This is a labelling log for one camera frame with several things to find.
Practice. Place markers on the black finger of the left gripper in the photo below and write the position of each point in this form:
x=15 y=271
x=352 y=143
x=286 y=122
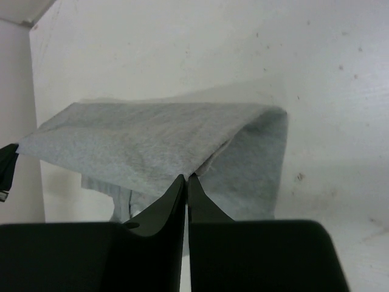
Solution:
x=8 y=161

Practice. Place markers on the grey tank top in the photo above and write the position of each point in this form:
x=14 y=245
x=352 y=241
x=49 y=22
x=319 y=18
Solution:
x=134 y=151

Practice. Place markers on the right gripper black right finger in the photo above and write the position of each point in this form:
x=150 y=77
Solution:
x=266 y=255

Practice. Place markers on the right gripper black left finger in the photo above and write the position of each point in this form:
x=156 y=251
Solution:
x=143 y=254

